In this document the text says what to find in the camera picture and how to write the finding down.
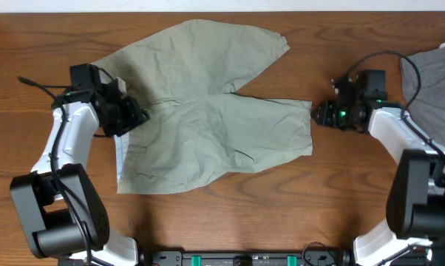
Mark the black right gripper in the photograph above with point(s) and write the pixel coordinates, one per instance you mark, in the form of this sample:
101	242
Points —
324	115

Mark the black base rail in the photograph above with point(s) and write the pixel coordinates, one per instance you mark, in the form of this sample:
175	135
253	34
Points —
311	255

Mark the khaki green shorts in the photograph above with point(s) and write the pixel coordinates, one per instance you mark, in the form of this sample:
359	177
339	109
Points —
187	77

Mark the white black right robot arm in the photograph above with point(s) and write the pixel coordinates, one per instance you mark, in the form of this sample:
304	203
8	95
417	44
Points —
413	231

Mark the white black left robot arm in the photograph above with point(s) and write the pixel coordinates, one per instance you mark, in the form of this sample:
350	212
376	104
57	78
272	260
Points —
60	211

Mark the grey shorts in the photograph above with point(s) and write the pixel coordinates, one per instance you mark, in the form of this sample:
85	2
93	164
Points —
428	107

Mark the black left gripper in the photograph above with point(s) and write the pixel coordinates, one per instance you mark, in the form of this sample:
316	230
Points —
135	116

